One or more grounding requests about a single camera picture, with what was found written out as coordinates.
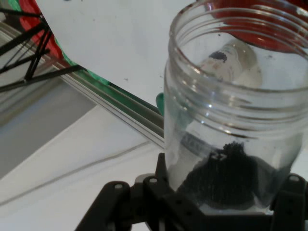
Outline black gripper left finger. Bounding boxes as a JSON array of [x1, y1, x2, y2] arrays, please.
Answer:
[[77, 151, 217, 231]]

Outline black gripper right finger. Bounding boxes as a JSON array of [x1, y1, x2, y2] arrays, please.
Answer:
[[269, 172, 308, 231]]

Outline clear plastic jar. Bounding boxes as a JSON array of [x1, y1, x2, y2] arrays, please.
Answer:
[[163, 4, 308, 215]]

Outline black seed pile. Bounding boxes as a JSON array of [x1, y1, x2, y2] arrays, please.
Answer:
[[182, 141, 258, 210]]

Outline spice bottle with dark contents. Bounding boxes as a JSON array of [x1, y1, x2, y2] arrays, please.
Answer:
[[155, 39, 263, 132]]

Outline red bowl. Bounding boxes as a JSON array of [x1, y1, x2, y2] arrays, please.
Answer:
[[196, 0, 308, 52]]

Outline green foam block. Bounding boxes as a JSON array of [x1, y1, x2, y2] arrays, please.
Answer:
[[52, 36, 110, 86]]

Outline black tripod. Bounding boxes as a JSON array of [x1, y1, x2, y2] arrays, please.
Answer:
[[0, 7, 87, 93]]

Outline aluminium wall rail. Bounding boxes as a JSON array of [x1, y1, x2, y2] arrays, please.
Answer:
[[0, 21, 167, 148]]

